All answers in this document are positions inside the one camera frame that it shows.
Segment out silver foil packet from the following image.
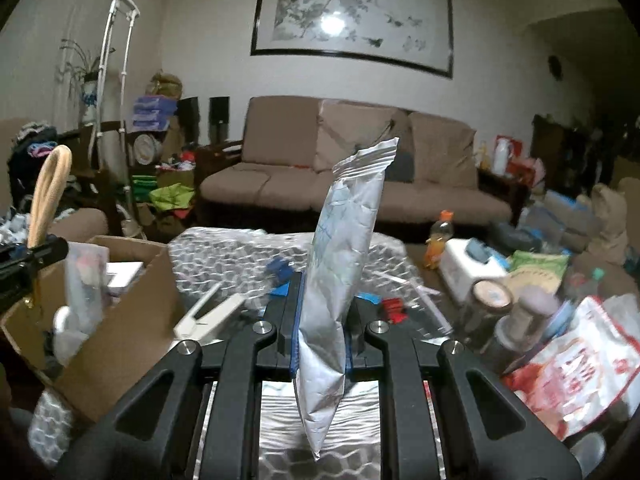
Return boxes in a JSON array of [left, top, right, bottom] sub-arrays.
[[291, 137, 401, 462]]

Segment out black speaker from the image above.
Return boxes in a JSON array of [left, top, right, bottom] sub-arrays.
[[209, 96, 231, 143], [177, 97, 200, 146]]

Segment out dark wooden side table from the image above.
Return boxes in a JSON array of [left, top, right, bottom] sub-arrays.
[[477, 167, 531, 221]]

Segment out round cookie tin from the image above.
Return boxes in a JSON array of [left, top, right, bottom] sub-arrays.
[[132, 133, 163, 166]]

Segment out white hole punch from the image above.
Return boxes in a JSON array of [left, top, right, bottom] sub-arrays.
[[173, 282, 246, 343]]

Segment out curved wooden handle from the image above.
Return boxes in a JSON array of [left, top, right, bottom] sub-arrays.
[[27, 145, 73, 251]]

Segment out green cloth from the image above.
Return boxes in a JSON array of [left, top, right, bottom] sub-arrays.
[[150, 183, 196, 213]]

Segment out red and white snack bag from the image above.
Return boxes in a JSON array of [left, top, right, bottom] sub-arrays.
[[502, 295, 640, 441]]

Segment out white product box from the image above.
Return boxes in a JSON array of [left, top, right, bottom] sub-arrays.
[[105, 260, 148, 296]]

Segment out potted plant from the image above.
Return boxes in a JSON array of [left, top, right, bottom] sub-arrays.
[[60, 37, 116, 126]]

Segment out white tissue box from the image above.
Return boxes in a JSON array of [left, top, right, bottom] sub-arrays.
[[439, 238, 508, 306]]

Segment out brown sofa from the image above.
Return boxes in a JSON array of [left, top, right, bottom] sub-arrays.
[[197, 96, 513, 233]]

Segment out brown-lidded glass jar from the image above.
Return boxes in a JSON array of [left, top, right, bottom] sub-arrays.
[[457, 280, 513, 346]]

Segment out white thermos jug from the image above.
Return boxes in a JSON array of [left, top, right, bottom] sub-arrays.
[[492, 141, 513, 173]]

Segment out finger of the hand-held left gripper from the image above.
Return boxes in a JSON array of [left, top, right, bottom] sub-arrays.
[[0, 237, 70, 311]]

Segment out grey patterned blanket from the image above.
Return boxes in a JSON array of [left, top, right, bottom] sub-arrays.
[[27, 225, 443, 480]]

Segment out red clips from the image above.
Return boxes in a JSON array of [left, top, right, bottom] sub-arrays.
[[380, 297, 408, 323]]

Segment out red box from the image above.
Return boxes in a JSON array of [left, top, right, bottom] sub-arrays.
[[495, 135, 523, 171]]

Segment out beige cloth bag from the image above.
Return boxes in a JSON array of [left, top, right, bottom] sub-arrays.
[[587, 183, 628, 263]]

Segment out dark wooden cabinet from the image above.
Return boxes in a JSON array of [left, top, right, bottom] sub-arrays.
[[530, 114, 640, 196]]

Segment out clear plastic case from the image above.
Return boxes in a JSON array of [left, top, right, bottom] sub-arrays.
[[65, 241, 111, 321]]

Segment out white pole stand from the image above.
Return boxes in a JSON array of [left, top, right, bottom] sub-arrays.
[[87, 0, 146, 241]]

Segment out dark blue box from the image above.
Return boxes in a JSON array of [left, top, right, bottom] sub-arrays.
[[265, 257, 293, 283]]

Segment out blue-grey lump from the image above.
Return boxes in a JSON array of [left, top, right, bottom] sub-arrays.
[[465, 239, 493, 261]]

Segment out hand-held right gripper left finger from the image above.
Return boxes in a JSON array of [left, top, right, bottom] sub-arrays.
[[67, 270, 304, 480]]

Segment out brown cardboard box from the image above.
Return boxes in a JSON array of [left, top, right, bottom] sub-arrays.
[[0, 235, 183, 426]]

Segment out framed ink painting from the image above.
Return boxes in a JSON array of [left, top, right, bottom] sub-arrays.
[[250, 0, 455, 79]]

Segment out white plastic straw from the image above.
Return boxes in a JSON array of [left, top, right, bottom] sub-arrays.
[[370, 267, 456, 333]]

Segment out pile of clothes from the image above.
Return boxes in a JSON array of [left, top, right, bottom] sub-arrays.
[[7, 120, 66, 201]]

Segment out round clear plastic tub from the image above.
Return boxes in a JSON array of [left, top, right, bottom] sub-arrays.
[[50, 329, 91, 368]]

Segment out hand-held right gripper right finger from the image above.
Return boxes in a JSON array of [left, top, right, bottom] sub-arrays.
[[344, 295, 583, 480]]

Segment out green packet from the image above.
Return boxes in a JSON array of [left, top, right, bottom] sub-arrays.
[[507, 250, 571, 291]]

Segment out brown bag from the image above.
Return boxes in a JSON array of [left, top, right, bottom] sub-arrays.
[[150, 72, 183, 100]]

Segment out orange drink bottle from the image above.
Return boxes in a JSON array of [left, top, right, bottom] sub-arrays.
[[424, 210, 456, 268]]

